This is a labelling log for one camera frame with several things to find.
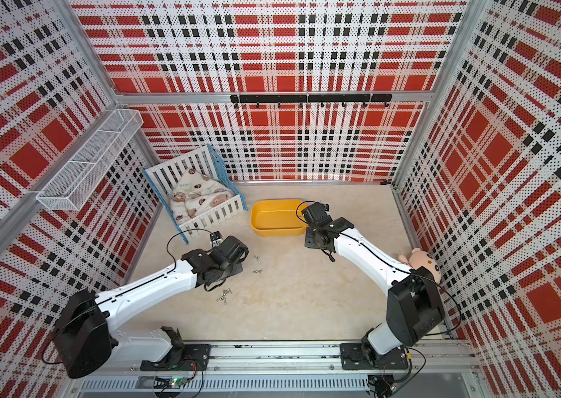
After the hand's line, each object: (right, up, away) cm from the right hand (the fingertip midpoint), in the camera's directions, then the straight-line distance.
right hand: (319, 238), depth 86 cm
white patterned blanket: (-56, +17, +29) cm, 65 cm away
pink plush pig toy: (+36, -7, -1) cm, 37 cm away
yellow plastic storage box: (-16, +6, +24) cm, 29 cm away
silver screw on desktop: (-23, -13, +6) cm, 27 cm away
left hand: (-28, -8, -1) cm, 29 cm away
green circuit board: (-43, -39, -16) cm, 60 cm away
